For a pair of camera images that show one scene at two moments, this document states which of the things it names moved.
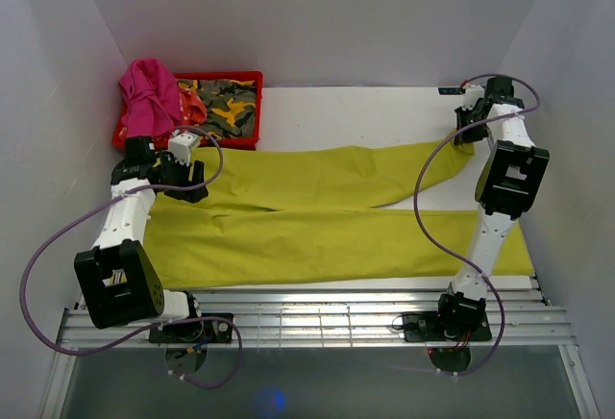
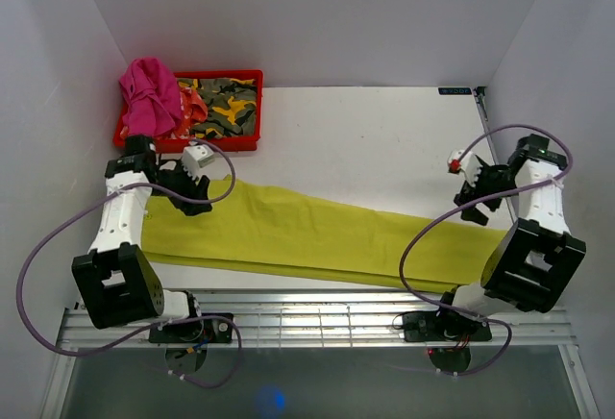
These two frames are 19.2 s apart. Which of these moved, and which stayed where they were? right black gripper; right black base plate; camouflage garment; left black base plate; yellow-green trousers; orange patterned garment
Moved: yellow-green trousers; right black gripper
Stayed: camouflage garment; left black base plate; orange patterned garment; right black base plate
